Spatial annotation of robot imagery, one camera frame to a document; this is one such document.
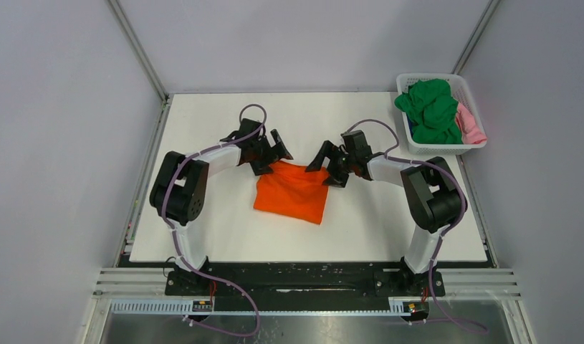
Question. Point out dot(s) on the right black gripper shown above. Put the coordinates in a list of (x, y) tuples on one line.
[(326, 150)]

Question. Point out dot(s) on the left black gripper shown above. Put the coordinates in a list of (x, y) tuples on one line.
[(272, 153)]

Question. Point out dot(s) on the orange t shirt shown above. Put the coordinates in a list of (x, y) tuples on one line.
[(291, 191)]

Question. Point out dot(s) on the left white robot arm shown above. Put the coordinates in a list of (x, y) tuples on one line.
[(179, 191)]

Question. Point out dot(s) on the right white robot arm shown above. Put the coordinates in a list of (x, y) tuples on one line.
[(434, 197)]

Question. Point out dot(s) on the green t shirt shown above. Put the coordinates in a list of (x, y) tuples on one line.
[(431, 111)]

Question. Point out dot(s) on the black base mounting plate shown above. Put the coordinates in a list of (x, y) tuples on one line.
[(304, 286)]

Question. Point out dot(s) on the pink t shirt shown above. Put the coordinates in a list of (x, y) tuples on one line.
[(471, 134)]

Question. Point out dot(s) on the white plastic basket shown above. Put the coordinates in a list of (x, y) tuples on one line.
[(460, 91)]

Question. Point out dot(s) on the white slotted cable duct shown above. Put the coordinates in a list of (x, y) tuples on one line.
[(198, 308)]

